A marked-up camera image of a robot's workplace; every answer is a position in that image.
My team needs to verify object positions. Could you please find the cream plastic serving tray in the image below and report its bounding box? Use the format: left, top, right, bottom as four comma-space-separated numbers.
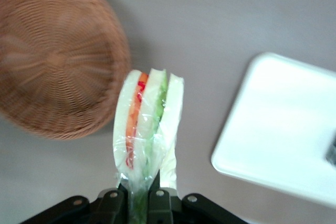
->
211, 51, 336, 209

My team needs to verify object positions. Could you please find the plastic-wrapped triangle sandwich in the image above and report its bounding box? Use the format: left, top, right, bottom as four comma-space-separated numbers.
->
112, 68, 185, 224

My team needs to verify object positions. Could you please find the small black printed box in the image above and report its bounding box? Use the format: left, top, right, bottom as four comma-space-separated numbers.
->
325, 133, 336, 167

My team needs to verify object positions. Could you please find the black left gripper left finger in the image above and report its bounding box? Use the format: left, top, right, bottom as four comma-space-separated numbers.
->
93, 182, 131, 224

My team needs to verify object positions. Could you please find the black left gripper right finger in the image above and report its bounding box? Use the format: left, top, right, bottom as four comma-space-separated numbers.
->
148, 170, 182, 224

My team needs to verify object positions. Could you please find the round brown wicker basket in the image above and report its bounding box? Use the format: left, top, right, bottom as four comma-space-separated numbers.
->
0, 0, 132, 141

